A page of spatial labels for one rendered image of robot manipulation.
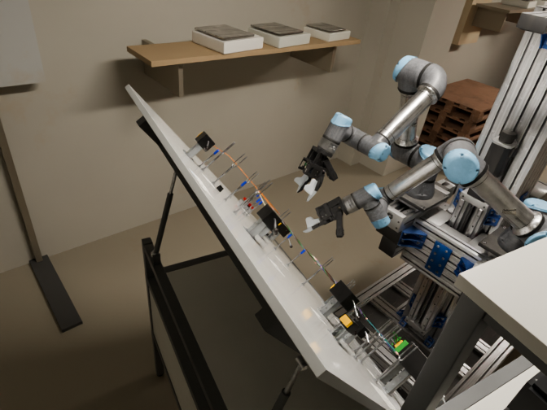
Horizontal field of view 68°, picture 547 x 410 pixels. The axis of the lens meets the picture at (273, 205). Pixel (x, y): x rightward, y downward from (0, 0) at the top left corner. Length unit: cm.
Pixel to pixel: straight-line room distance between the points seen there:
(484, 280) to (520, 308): 5
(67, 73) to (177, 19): 79
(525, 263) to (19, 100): 265
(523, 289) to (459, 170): 103
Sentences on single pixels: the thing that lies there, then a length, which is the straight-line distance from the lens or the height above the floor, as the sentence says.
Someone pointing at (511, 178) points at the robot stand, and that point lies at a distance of 206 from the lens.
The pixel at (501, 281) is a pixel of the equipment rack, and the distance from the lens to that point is 58.
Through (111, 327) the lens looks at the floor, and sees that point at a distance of 284.
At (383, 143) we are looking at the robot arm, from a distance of 160.
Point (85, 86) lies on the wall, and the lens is 290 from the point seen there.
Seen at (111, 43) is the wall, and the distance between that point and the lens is 289.
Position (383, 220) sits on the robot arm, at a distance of 174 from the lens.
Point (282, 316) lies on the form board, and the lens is 66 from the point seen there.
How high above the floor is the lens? 218
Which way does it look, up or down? 35 degrees down
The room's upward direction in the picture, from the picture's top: 7 degrees clockwise
